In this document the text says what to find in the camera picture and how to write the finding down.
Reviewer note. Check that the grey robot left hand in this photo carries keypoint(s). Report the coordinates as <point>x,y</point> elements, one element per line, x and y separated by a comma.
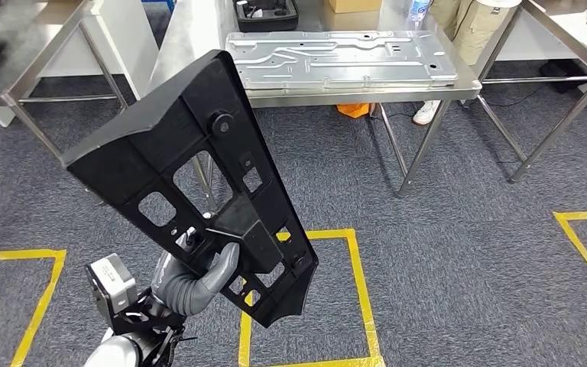
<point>182,296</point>

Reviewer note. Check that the black plastic panel part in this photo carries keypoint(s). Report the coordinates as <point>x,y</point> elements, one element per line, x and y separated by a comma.
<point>136,152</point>

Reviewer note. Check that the stainless steel workbench table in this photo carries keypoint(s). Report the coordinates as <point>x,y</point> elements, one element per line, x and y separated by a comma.
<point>197,30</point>

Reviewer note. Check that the yellow floor tape square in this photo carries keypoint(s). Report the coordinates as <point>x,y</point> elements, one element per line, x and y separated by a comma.
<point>362,304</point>
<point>584,258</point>
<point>40,309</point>

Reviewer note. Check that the orange object under table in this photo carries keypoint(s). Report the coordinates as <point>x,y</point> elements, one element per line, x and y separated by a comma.
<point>353,110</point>

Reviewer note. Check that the white cabinet panel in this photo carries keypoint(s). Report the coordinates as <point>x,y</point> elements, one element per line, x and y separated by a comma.
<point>121,40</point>

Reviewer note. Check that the stamped sheet metal panel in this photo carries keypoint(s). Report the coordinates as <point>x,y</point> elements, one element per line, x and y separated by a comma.
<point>344,61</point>

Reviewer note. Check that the black foam tool case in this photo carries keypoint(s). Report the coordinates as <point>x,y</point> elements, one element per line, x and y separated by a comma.
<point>265,20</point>

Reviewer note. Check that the stainless steel side table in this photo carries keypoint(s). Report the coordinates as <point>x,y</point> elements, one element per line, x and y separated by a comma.
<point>30,40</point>
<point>577,35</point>

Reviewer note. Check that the flat brown cardboard box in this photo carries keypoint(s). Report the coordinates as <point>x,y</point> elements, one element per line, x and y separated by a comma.
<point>65,10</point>

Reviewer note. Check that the clear plastic water bottle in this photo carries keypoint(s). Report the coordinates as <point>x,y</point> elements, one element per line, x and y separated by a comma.
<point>418,10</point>

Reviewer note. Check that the person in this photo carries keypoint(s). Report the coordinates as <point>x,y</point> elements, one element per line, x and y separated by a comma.
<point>476,30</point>

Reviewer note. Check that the white board under table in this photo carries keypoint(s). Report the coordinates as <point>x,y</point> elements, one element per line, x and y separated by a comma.
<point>536,45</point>

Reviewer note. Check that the black box under table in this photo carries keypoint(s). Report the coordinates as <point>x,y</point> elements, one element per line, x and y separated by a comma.
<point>562,76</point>

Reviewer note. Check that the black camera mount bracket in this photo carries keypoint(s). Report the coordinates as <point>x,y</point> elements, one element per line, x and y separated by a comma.
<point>141,316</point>

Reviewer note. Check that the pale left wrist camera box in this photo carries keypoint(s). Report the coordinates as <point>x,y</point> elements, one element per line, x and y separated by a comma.
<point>113,278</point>

